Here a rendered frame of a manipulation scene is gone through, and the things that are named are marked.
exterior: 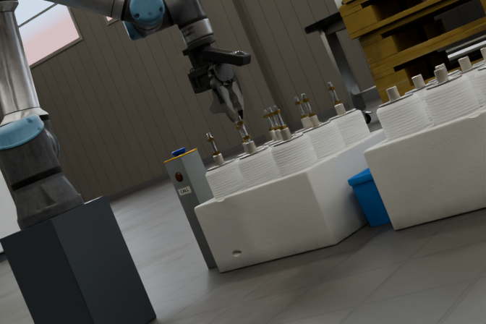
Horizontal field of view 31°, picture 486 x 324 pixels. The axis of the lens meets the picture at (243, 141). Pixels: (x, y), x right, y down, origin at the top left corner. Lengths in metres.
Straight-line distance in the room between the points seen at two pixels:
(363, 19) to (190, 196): 1.96
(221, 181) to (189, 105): 9.16
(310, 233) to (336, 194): 0.11
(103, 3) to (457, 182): 0.86
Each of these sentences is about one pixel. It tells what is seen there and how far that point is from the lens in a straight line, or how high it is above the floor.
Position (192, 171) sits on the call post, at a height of 0.26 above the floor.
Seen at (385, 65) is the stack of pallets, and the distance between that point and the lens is 4.03.
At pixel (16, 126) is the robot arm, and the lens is 1.95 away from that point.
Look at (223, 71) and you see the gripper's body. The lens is 2.11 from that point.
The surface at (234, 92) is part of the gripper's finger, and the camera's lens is 2.13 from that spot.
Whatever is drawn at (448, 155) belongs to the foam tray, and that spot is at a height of 0.12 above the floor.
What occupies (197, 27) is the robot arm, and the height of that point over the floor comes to 0.58.
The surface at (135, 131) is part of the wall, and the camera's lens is 11.96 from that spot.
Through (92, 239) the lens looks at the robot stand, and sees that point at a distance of 1.93.
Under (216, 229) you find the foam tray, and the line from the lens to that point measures 2.18.
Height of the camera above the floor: 0.34
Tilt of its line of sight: 1 degrees down
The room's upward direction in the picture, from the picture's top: 22 degrees counter-clockwise
